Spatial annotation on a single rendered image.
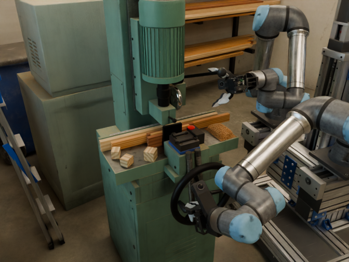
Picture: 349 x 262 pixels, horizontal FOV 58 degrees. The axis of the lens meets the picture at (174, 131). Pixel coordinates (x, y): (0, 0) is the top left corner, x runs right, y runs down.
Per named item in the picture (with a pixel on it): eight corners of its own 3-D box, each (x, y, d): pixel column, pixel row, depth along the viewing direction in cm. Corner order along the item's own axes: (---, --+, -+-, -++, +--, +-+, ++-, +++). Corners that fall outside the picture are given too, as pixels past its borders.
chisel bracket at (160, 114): (161, 129, 137) (161, 111, 133) (148, 116, 148) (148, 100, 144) (176, 125, 140) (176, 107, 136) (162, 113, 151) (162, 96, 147)
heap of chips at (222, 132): (220, 141, 142) (221, 134, 141) (203, 128, 153) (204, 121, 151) (237, 136, 146) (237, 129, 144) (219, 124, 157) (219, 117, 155)
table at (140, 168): (123, 200, 116) (122, 187, 114) (99, 159, 140) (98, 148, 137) (251, 157, 142) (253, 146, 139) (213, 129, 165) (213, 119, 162)
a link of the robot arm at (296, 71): (308, 14, 152) (304, 113, 143) (284, 14, 153) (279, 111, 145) (315, 0, 140) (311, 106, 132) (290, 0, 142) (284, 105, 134)
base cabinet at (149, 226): (143, 308, 167) (134, 206, 133) (108, 234, 212) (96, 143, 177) (213, 273, 185) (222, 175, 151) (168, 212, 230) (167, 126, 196)
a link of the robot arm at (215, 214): (213, 213, 89) (237, 205, 93) (205, 211, 93) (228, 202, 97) (219, 239, 89) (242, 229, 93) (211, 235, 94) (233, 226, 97)
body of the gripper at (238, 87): (234, 75, 122) (258, 71, 127) (221, 76, 130) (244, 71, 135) (236, 95, 124) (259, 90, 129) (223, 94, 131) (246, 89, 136)
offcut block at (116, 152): (119, 159, 130) (118, 152, 128) (111, 159, 130) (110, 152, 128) (121, 153, 133) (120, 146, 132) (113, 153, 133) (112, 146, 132)
